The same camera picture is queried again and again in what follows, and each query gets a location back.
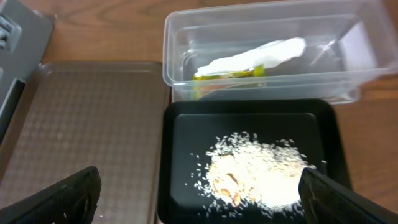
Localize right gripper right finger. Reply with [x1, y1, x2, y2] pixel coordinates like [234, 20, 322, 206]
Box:
[298, 168, 397, 224]

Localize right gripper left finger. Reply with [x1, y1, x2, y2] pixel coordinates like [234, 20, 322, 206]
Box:
[1, 166, 101, 224]

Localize green orange snack wrapper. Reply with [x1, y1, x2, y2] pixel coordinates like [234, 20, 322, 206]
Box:
[192, 65, 266, 100]

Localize clear plastic waste bin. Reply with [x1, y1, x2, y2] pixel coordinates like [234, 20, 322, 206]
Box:
[162, 1, 397, 104]

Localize grey plastic dishwasher rack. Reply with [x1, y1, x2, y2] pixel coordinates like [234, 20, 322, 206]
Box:
[1, 0, 54, 138]

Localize rice and food scraps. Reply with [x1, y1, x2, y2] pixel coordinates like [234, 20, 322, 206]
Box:
[190, 132, 316, 218]

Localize brown serving tray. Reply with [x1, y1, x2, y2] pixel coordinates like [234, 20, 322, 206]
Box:
[1, 61, 169, 223]

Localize black rectangular tray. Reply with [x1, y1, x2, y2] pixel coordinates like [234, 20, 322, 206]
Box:
[157, 99, 351, 223]

